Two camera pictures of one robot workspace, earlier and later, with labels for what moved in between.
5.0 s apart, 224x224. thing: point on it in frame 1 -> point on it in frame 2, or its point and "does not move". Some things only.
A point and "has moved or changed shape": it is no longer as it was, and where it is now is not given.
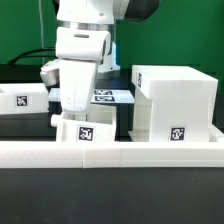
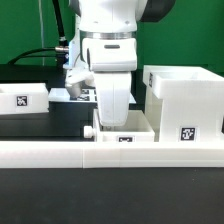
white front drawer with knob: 99,125 -> 139,129
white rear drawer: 24,98 does not move
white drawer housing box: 174,104 has moved or changed shape
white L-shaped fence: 111,154 does not move
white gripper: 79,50 -> 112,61
